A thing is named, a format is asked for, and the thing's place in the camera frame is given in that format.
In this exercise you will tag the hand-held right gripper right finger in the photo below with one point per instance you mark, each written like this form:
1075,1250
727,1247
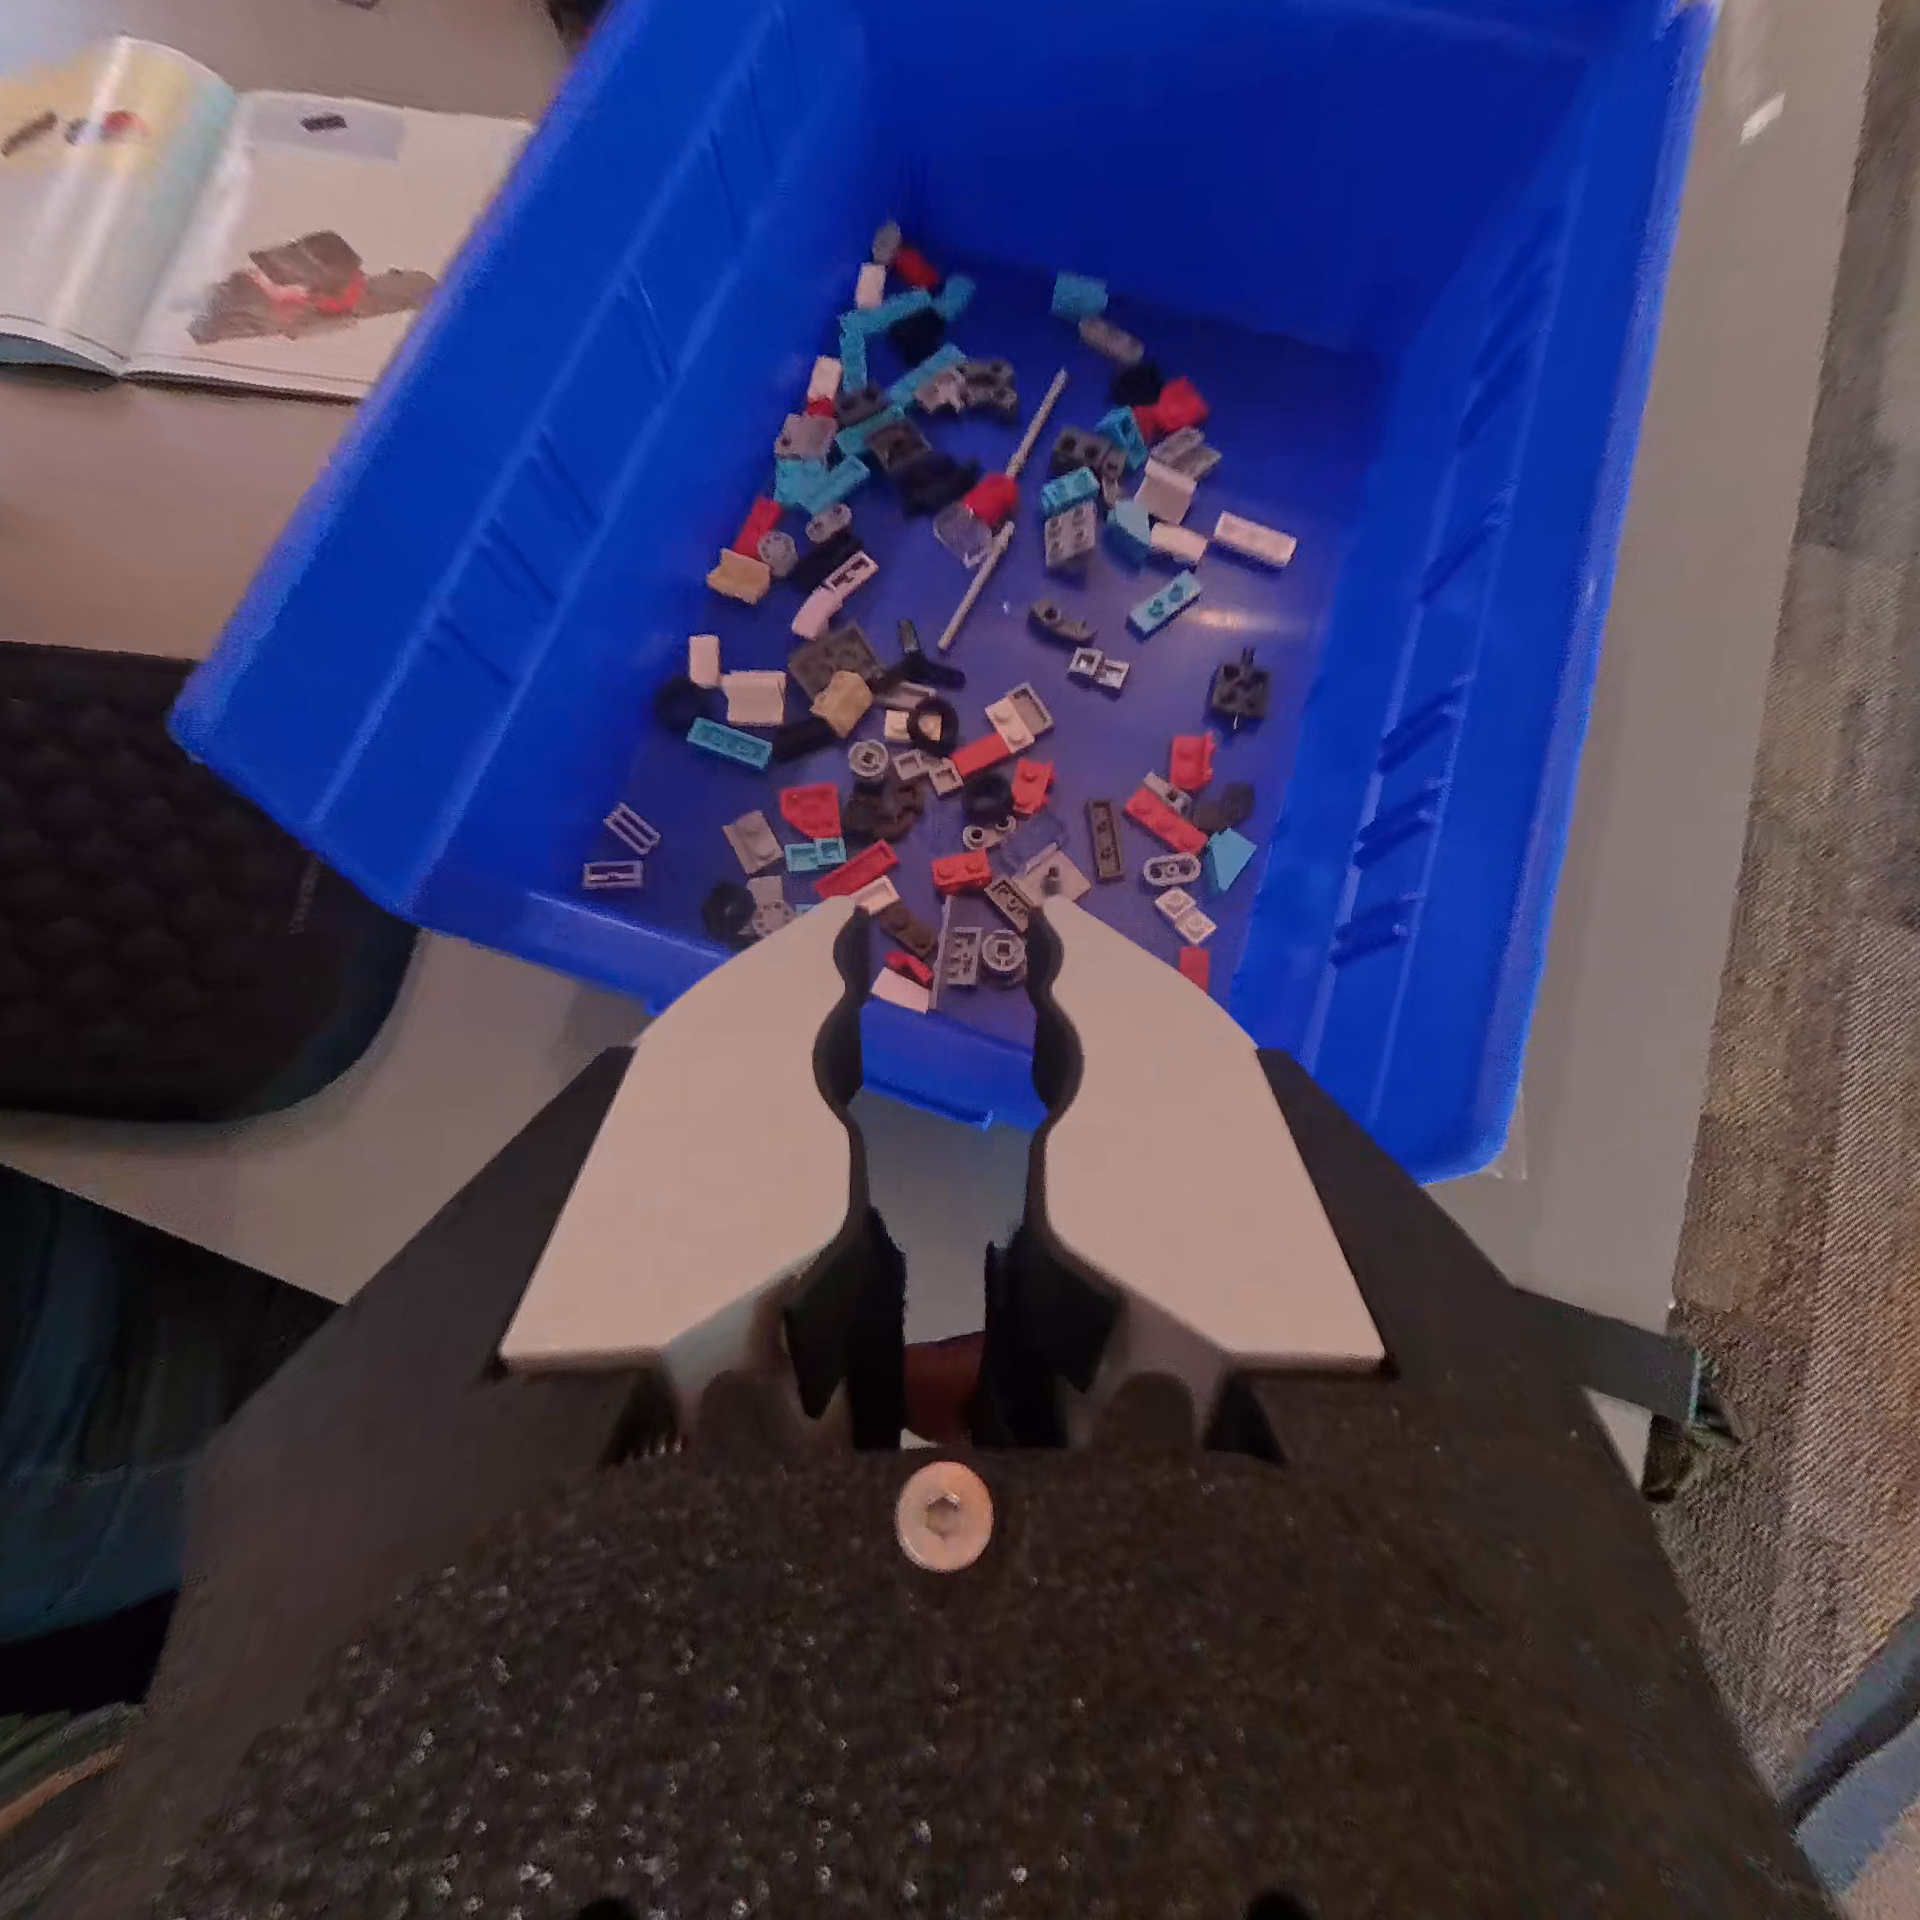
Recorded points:
1201,1184

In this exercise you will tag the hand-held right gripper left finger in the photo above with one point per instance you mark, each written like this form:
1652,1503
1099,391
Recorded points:
690,1184

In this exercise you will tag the pile of small toy bricks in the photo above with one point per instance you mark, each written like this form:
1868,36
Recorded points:
930,599

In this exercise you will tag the blue plastic bin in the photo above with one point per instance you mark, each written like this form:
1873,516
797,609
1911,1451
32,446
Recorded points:
600,376

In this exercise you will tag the building steps instruction booklet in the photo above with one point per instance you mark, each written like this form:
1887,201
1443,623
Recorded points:
299,194

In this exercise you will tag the dark teal cloth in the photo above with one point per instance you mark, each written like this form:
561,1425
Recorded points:
89,1425

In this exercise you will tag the black desk bracket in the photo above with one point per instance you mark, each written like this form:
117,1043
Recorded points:
1635,1358

